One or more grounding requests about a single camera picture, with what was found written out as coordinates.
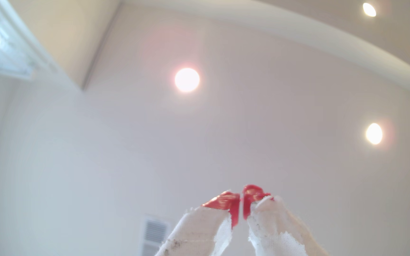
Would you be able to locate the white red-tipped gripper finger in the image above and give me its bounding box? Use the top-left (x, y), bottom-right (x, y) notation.
top-left (154, 191), bottom-right (241, 256)
top-left (243, 184), bottom-right (329, 256)

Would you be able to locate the white air vent grille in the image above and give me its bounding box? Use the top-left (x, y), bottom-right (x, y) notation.
top-left (141, 217), bottom-right (170, 256)

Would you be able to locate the round ceiling light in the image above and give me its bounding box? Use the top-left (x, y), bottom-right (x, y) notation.
top-left (362, 2), bottom-right (377, 18)
top-left (174, 68), bottom-right (201, 94)
top-left (365, 123), bottom-right (383, 146)

